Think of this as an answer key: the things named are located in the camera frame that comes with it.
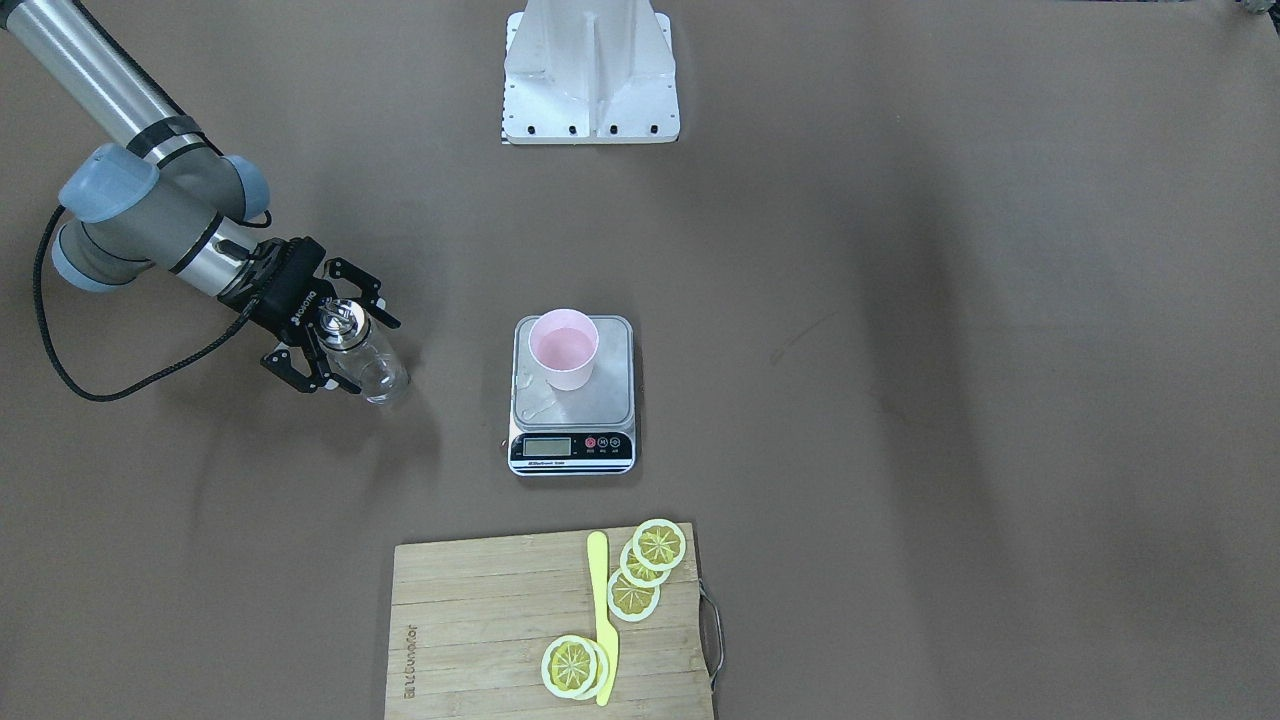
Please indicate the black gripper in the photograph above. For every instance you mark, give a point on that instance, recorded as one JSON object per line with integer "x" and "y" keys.
{"x": 287, "y": 297}

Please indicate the glass sauce bottle metal spout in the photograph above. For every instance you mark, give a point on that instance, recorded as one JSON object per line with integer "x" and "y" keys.
{"x": 360, "y": 352}

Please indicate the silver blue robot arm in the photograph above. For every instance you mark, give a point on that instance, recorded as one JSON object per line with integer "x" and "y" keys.
{"x": 160, "y": 194}

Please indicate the digital kitchen scale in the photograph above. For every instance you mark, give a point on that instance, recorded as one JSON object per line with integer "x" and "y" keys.
{"x": 590, "y": 431}

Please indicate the bamboo cutting board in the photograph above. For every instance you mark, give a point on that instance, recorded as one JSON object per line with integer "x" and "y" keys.
{"x": 470, "y": 620}

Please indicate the yellow plastic knife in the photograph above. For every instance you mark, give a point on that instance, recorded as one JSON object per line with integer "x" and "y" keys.
{"x": 597, "y": 546}

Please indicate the lemon slice middle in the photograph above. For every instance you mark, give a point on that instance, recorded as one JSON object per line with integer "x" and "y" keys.
{"x": 638, "y": 574}

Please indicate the lemon slice lower of three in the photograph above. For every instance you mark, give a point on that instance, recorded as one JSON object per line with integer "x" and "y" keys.
{"x": 630, "y": 602}

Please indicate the lemon slice front bottom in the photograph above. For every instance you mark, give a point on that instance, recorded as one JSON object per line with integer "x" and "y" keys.
{"x": 566, "y": 666}

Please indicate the lemon slice behind bottom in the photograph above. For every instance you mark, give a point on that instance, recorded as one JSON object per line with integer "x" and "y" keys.
{"x": 601, "y": 673}

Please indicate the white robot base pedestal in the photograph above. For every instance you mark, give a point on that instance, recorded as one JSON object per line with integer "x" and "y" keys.
{"x": 589, "y": 73}

